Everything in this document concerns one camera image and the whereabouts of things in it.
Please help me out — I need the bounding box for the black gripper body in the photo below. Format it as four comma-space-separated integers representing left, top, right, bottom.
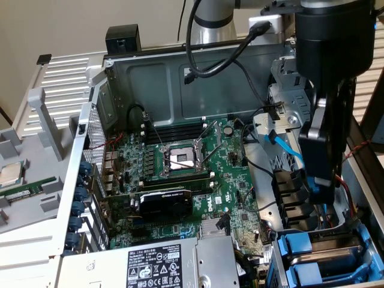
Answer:
295, 5, 376, 88

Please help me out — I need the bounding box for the blue SATA data wire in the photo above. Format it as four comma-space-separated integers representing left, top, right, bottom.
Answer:
266, 128, 326, 196

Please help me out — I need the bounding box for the hard disk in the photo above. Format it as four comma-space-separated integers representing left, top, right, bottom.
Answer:
275, 224, 379, 286

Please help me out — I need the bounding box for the silver metal drive cage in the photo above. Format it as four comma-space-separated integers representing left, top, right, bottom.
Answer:
266, 38, 316, 164

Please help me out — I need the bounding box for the green motherboard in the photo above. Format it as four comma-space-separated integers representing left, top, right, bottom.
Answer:
101, 117, 272, 272

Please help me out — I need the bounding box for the metal socket cover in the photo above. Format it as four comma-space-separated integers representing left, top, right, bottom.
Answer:
194, 119, 223, 152

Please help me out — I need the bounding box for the thin metal locking lever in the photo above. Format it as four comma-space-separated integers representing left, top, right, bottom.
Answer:
199, 140, 223, 168
149, 119, 165, 148

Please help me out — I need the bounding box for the silver finned heatsink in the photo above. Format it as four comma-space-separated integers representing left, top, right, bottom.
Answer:
200, 218, 229, 239

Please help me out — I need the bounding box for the CPU socket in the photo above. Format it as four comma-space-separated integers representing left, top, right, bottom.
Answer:
160, 143, 209, 178

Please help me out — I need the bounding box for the black RAM slot bank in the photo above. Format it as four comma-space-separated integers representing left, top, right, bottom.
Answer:
139, 175, 215, 196
146, 121, 208, 144

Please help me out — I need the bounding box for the black graphics card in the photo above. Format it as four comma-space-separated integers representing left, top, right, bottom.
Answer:
101, 187, 194, 223

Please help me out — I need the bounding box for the silver power supply unit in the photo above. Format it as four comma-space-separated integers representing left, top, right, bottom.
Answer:
58, 235, 241, 288

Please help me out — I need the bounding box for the open PC case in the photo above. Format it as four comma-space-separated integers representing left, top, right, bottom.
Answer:
49, 31, 384, 288

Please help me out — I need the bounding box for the grey parts rack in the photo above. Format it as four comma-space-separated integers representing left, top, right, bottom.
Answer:
0, 86, 76, 235

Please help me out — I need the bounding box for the green RAM stick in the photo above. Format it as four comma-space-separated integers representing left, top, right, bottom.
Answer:
0, 176, 58, 199

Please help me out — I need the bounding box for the silver CPU chip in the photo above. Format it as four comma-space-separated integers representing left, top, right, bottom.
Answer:
0, 160, 25, 187

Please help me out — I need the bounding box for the red black twisted wire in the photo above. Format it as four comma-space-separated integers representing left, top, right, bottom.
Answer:
343, 140, 373, 160

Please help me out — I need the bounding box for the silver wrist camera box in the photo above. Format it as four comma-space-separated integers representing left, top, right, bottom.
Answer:
248, 14, 284, 43

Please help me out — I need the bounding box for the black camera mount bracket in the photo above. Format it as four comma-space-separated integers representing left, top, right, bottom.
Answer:
260, 0, 301, 16

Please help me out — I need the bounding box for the black flat ribbon wire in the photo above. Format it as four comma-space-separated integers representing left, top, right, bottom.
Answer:
216, 213, 232, 235

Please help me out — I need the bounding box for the black wire with hanging plug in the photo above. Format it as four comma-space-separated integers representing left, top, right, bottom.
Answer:
182, 58, 284, 121

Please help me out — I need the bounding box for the thin black wall cable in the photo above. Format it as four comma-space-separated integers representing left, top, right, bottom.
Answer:
176, 0, 187, 41

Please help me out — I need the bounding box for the black looped wire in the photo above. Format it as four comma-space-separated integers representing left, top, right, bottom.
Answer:
127, 103, 151, 127

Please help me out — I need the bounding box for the black box mount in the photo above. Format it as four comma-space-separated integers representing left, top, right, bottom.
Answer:
105, 24, 142, 55

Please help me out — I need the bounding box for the thin red wire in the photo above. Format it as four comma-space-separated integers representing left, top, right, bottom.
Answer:
89, 133, 124, 188

